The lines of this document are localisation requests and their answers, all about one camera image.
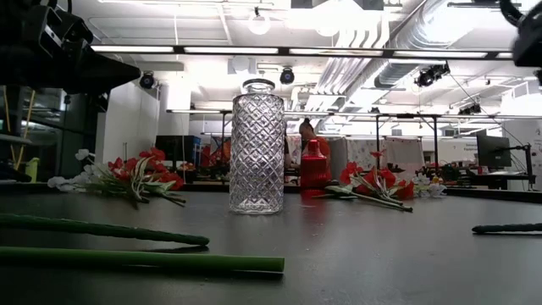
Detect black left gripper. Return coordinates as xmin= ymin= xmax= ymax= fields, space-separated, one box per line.
xmin=0 ymin=0 xmax=141 ymax=95

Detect red artificial flower bunch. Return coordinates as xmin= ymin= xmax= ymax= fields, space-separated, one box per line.
xmin=0 ymin=213 xmax=211 ymax=247
xmin=101 ymin=146 xmax=188 ymax=209
xmin=324 ymin=148 xmax=415 ymax=214

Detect clear diamond-cut glass vase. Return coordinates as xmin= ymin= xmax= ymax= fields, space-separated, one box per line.
xmin=229 ymin=78 xmax=285 ymax=216

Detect green stem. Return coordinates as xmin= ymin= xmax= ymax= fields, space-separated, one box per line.
xmin=0 ymin=246 xmax=285 ymax=274

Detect red ribbed glass vase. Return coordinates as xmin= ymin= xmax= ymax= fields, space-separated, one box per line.
xmin=299 ymin=139 xmax=329 ymax=192

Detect dark stem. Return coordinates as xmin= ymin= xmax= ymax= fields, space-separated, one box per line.
xmin=471 ymin=222 xmax=542 ymax=236

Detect black monitor on arm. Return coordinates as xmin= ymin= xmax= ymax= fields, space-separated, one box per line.
xmin=477 ymin=135 xmax=512 ymax=169

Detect black round spotlight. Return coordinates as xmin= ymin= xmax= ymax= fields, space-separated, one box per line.
xmin=279 ymin=66 xmax=296 ymax=86
xmin=139 ymin=70 xmax=156 ymax=90

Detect yellow rod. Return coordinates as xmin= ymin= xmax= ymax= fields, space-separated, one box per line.
xmin=15 ymin=89 xmax=37 ymax=170

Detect black wide monitor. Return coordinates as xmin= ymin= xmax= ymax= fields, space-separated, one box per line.
xmin=155 ymin=135 xmax=202 ymax=163

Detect yellow-green bottle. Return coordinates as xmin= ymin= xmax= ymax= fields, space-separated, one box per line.
xmin=25 ymin=157 xmax=41 ymax=183

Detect overhead LED light bar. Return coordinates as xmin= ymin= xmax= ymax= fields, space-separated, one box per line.
xmin=91 ymin=44 xmax=516 ymax=59

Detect colourful patterned cloth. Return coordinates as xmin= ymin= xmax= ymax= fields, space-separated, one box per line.
xmin=209 ymin=136 xmax=232 ymax=170

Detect white globe pendant lamp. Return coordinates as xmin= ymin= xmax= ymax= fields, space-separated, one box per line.
xmin=247 ymin=7 xmax=272 ymax=36

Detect white patterned cloth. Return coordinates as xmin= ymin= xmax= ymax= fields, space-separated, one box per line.
xmin=329 ymin=137 xmax=424 ymax=179

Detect black track spotlight cluster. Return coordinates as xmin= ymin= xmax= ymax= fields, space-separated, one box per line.
xmin=414 ymin=62 xmax=451 ymax=88

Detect dark office desk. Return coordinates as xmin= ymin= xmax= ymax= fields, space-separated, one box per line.
xmin=463 ymin=171 xmax=537 ymax=191

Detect silver ventilation duct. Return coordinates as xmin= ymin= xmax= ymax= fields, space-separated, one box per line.
xmin=374 ymin=0 xmax=488 ymax=88

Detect black metal rig frame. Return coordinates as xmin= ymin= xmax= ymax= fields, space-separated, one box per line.
xmin=167 ymin=108 xmax=542 ymax=181

